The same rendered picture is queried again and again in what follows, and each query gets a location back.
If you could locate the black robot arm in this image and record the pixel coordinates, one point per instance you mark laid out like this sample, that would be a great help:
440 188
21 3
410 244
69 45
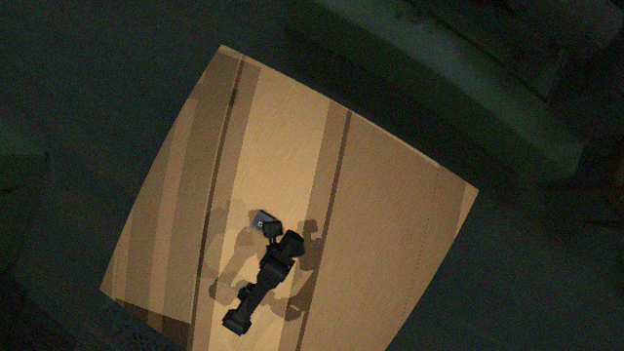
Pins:
272 271

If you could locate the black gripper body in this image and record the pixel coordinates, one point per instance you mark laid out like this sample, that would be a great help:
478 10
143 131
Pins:
272 229

